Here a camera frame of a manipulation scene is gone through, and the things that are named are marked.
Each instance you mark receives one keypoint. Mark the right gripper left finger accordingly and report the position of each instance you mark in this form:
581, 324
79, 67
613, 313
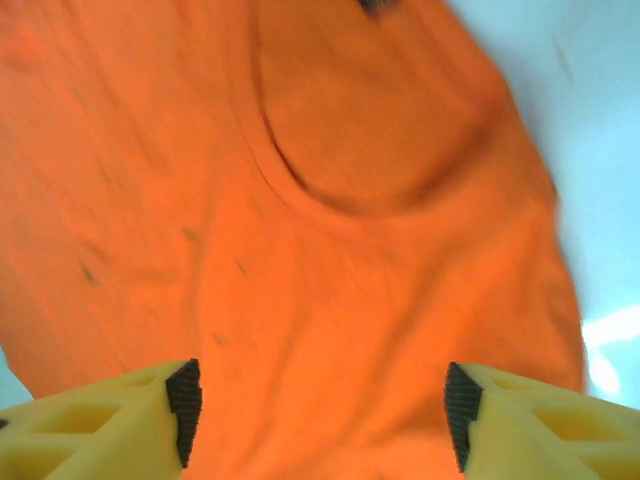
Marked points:
100, 435

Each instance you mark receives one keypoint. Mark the orange t-shirt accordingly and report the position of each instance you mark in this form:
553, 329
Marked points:
300, 225

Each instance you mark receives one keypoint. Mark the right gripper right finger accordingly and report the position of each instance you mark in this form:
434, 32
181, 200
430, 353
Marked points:
540, 435

